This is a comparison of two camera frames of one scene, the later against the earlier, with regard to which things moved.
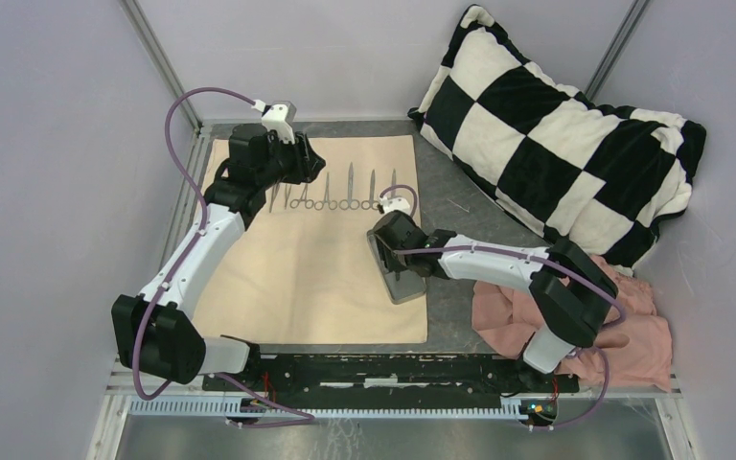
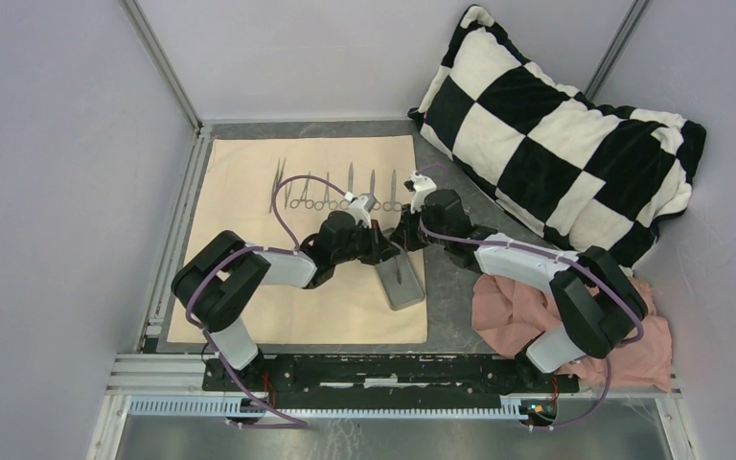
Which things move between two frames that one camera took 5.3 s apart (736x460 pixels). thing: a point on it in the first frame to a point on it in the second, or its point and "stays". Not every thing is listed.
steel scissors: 365,204 stays
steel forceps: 333,204 stays
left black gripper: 307,162 to 380,247
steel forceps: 309,203 stays
